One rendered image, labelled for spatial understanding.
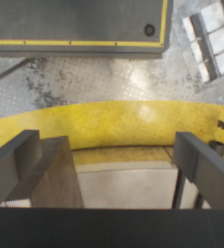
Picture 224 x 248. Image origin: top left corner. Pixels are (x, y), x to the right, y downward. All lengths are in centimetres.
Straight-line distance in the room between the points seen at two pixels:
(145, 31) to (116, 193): 68
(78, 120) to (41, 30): 53
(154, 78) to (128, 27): 41
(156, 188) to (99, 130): 45
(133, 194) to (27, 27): 80
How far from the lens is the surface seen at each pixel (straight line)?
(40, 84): 107
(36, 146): 16
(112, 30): 69
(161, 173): 85
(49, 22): 72
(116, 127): 106
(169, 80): 105
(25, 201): 46
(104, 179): 84
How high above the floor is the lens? 100
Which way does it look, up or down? 72 degrees down
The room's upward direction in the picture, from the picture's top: 179 degrees clockwise
